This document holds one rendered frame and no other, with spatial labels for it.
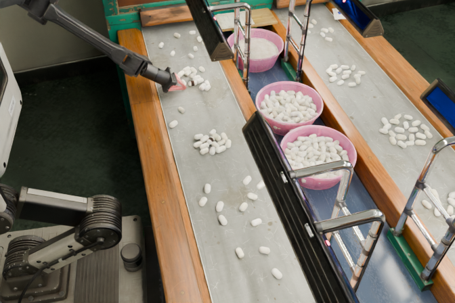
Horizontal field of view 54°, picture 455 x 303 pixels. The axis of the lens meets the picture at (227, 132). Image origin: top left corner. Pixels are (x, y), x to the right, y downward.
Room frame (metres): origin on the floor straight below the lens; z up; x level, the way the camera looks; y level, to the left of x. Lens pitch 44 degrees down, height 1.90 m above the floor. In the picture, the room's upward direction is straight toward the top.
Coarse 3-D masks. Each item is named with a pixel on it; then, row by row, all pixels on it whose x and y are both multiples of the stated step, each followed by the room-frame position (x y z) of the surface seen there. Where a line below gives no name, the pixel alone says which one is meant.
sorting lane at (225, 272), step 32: (160, 32) 1.93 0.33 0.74; (160, 64) 1.66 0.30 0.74; (192, 64) 1.66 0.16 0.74; (160, 96) 1.43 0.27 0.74; (192, 96) 1.43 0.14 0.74; (224, 96) 1.43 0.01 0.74; (192, 128) 1.24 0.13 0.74; (224, 128) 1.24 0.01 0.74; (192, 160) 1.07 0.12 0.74; (224, 160) 1.07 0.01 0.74; (192, 192) 0.93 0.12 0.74; (224, 192) 0.93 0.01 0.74; (256, 192) 0.93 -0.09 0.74; (192, 224) 0.80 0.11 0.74; (224, 256) 0.69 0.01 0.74; (256, 256) 0.69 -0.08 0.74; (288, 256) 0.69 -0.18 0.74; (224, 288) 0.59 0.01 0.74; (256, 288) 0.59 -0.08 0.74; (288, 288) 0.59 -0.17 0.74
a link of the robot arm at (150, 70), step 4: (148, 64) 1.43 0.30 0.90; (144, 68) 1.41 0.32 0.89; (148, 68) 1.41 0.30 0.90; (152, 68) 1.42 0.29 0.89; (156, 68) 1.43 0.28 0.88; (140, 72) 1.42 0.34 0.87; (144, 72) 1.40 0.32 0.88; (148, 72) 1.40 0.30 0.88; (152, 72) 1.41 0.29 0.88; (156, 72) 1.42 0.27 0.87; (144, 76) 1.40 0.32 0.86; (148, 76) 1.40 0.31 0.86; (152, 76) 1.40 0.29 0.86
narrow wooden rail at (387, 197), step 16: (304, 64) 1.62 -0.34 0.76; (304, 80) 1.55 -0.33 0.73; (320, 80) 1.51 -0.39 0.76; (320, 96) 1.40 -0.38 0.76; (336, 112) 1.30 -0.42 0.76; (336, 128) 1.25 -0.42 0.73; (352, 128) 1.21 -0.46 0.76; (368, 160) 1.05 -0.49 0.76; (368, 176) 1.00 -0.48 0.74; (384, 176) 0.98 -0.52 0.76; (368, 192) 0.98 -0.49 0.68; (384, 192) 0.91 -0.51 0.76; (400, 192) 0.91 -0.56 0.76; (384, 208) 0.89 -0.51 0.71; (400, 208) 0.85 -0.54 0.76; (416, 240) 0.73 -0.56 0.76; (416, 256) 0.71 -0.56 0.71; (448, 272) 0.63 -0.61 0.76; (432, 288) 0.62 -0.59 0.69; (448, 288) 0.58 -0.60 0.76
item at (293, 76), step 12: (312, 0) 1.56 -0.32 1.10; (288, 12) 1.72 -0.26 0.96; (288, 24) 1.71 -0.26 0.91; (300, 24) 1.62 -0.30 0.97; (288, 36) 1.71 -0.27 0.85; (288, 48) 1.71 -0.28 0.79; (300, 48) 1.57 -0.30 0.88; (300, 60) 1.57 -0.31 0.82; (288, 72) 1.65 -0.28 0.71; (300, 72) 1.56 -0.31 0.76
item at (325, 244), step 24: (264, 120) 0.88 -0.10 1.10; (264, 144) 0.80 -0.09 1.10; (264, 168) 0.74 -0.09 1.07; (288, 168) 0.73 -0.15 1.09; (288, 192) 0.64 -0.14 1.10; (288, 216) 0.59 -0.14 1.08; (312, 216) 0.58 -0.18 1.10; (288, 240) 0.55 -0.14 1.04; (312, 240) 0.51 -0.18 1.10; (312, 264) 0.47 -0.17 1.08; (336, 264) 0.46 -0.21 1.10; (312, 288) 0.43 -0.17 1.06; (336, 288) 0.41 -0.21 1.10
